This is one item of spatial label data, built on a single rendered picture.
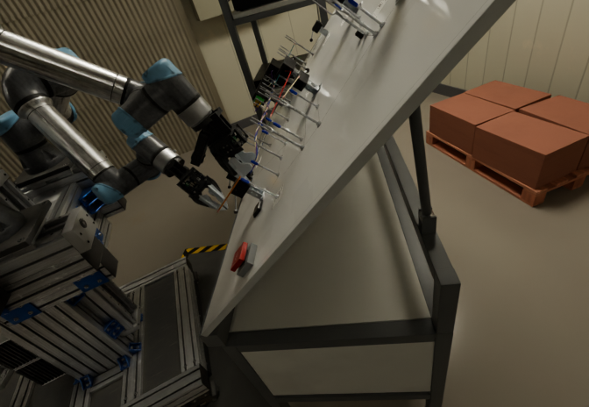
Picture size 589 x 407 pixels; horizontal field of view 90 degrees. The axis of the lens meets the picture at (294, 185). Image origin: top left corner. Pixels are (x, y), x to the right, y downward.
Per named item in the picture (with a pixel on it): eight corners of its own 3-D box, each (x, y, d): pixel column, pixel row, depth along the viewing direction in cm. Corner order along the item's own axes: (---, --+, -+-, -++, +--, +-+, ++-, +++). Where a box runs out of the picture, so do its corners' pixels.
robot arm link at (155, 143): (145, 137, 97) (144, 120, 90) (171, 158, 97) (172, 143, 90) (125, 150, 92) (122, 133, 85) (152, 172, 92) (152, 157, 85)
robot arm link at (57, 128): (-32, 66, 77) (109, 201, 84) (14, 52, 83) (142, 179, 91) (-18, 91, 86) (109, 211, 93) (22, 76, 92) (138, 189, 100)
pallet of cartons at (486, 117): (630, 163, 198) (657, 110, 175) (543, 213, 183) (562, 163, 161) (482, 116, 287) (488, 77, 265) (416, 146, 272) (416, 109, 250)
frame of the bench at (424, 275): (291, 431, 127) (221, 346, 81) (301, 232, 221) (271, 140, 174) (437, 431, 116) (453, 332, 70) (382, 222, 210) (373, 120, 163)
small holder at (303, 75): (324, 72, 89) (304, 59, 87) (320, 89, 83) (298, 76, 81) (316, 82, 92) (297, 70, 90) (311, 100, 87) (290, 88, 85)
